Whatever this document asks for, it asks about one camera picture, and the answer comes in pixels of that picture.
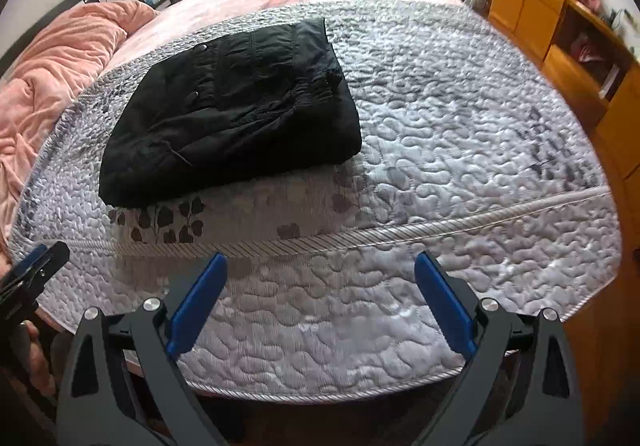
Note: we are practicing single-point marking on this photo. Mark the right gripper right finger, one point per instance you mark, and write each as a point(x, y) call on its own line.
point(518, 385)

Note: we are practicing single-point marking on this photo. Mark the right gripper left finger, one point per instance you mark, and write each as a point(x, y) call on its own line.
point(98, 404)

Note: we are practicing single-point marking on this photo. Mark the black pants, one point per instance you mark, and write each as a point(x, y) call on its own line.
point(241, 107)

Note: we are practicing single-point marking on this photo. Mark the pink fleece blanket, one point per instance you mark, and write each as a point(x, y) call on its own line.
point(62, 60)

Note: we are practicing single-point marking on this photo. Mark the dark headboard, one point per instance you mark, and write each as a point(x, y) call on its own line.
point(23, 41)

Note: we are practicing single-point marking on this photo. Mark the grey quilted bedspread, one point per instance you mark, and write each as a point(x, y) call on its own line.
point(468, 154)

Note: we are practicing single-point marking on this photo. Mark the orange wooden cabinet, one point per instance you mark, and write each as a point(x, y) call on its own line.
point(593, 70)

